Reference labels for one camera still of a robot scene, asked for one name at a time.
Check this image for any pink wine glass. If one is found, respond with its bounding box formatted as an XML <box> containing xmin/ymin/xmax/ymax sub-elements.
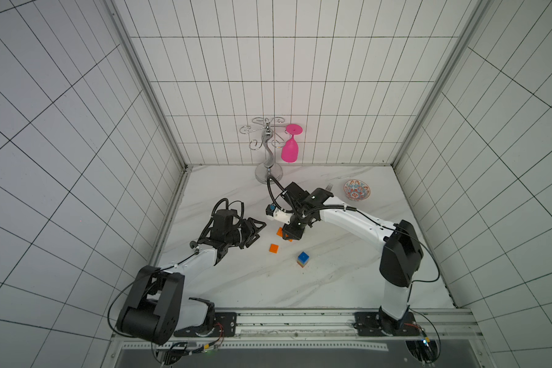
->
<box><xmin>281</xmin><ymin>124</ymin><xmax>303</xmax><ymax>163</ymax></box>

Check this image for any blue lego brick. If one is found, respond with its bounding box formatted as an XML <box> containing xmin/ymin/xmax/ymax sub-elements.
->
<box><xmin>297</xmin><ymin>252</ymin><xmax>309</xmax><ymax>263</ymax></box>

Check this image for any aluminium mounting rail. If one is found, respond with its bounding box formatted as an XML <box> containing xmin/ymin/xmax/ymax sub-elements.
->
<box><xmin>115</xmin><ymin>308</ymin><xmax>483</xmax><ymax>351</ymax></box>

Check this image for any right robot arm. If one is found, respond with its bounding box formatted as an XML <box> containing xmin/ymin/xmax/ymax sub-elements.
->
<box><xmin>266</xmin><ymin>182</ymin><xmax>441</xmax><ymax>330</ymax></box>

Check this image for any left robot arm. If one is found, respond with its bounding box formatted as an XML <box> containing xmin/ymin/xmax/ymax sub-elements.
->
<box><xmin>114</xmin><ymin>209</ymin><xmax>266</xmax><ymax>345</ymax></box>

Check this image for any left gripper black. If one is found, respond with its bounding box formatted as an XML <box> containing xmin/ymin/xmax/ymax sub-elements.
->
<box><xmin>225</xmin><ymin>217</ymin><xmax>266</xmax><ymax>249</ymax></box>

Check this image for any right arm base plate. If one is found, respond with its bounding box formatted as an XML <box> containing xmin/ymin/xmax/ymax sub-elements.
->
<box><xmin>353</xmin><ymin>310</ymin><xmax>421</xmax><ymax>337</ymax></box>

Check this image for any long orange lego brick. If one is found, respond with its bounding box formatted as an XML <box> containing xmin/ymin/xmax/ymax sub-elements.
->
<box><xmin>277</xmin><ymin>227</ymin><xmax>293</xmax><ymax>242</ymax></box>

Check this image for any patterned small bowl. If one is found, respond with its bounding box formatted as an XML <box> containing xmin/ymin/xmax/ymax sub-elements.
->
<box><xmin>343</xmin><ymin>179</ymin><xmax>371</xmax><ymax>202</ymax></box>

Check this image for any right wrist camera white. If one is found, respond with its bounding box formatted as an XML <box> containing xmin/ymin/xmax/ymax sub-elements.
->
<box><xmin>265</xmin><ymin>204</ymin><xmax>293</xmax><ymax>224</ymax></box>

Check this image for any chrome glass holder stand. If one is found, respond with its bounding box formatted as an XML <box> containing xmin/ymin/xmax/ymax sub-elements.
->
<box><xmin>239</xmin><ymin>117</ymin><xmax>286</xmax><ymax>184</ymax></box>

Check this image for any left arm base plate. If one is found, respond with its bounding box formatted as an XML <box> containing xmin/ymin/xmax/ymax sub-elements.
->
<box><xmin>173</xmin><ymin>312</ymin><xmax>238</xmax><ymax>338</ymax></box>

